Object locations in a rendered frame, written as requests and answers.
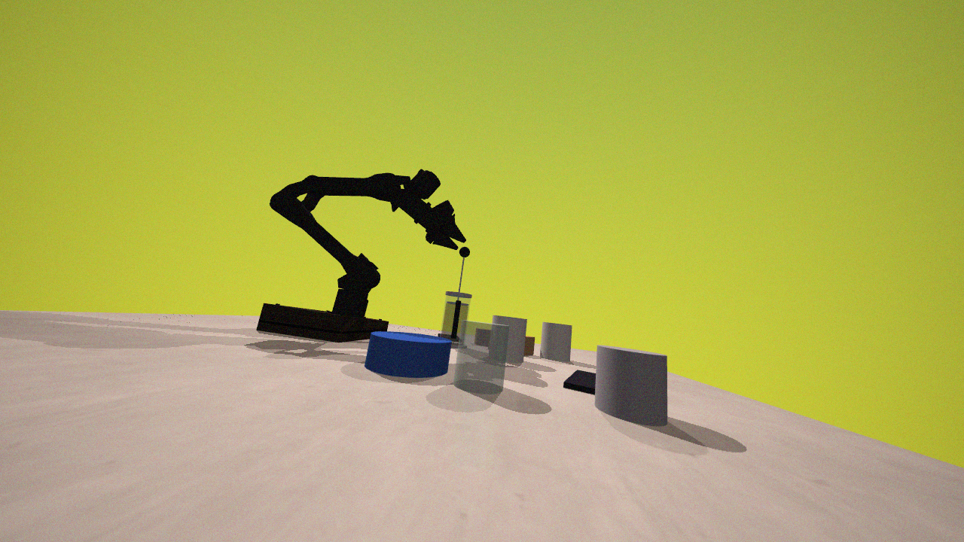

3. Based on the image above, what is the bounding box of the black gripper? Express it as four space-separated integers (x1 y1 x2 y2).
412 202 466 250

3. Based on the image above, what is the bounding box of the white cylinder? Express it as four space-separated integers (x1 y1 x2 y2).
492 315 527 363
540 322 572 362

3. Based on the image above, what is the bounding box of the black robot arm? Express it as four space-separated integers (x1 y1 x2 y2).
270 169 441 318

